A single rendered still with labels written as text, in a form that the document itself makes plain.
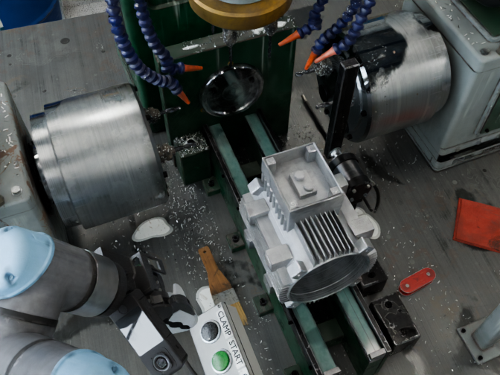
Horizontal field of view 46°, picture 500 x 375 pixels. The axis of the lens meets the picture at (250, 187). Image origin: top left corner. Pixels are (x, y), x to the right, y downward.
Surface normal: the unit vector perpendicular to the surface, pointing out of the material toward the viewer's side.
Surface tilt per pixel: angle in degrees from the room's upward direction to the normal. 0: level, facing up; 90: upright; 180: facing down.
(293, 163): 0
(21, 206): 90
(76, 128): 9
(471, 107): 90
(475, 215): 3
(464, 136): 90
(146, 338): 43
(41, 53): 0
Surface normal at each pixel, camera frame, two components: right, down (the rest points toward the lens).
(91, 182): 0.32, 0.36
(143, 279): -0.46, -0.34
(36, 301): 0.60, -0.07
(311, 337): 0.01, -0.57
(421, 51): 0.18, -0.14
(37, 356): -0.36, -0.85
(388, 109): 0.36, 0.57
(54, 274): 0.85, 0.08
